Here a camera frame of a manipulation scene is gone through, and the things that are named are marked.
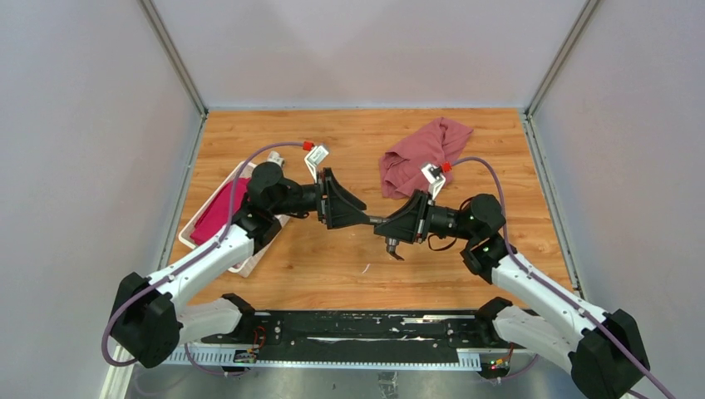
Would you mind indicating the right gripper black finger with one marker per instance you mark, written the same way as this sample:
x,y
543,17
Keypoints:
x,y
401,229
413,207

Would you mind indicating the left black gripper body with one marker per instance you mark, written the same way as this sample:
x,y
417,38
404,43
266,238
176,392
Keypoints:
x,y
323,189

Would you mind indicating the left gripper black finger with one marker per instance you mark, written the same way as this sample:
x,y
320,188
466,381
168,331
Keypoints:
x,y
337,192
343,218

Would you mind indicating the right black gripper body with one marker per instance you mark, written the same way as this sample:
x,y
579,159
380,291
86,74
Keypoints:
x,y
421,229

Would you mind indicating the white pipe elbow fitting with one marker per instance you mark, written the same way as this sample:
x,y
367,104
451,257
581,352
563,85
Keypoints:
x,y
276,158

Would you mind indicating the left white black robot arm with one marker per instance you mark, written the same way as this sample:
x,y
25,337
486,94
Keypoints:
x,y
209,264

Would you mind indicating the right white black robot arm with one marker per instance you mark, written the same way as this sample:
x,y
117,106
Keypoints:
x,y
602,352

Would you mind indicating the dusty pink cloth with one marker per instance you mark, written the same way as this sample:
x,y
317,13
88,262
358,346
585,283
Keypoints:
x,y
441,140

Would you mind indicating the white plastic basket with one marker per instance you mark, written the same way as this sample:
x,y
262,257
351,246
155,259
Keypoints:
x,y
245,219

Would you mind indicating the magenta cloth in basket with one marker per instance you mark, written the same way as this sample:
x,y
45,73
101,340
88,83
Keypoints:
x,y
216,212

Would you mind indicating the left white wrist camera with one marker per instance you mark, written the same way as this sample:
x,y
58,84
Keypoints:
x,y
314,158

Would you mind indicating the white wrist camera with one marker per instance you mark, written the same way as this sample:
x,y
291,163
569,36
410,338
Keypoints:
x,y
314,158
435,177

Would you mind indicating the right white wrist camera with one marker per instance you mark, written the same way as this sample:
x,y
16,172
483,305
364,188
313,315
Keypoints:
x,y
435,177

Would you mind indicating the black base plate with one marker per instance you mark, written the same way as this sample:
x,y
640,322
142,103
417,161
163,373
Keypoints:
x,y
424,338

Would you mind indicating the aluminium frame rail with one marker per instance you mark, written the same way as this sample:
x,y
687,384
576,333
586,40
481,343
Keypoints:
x,y
231,357

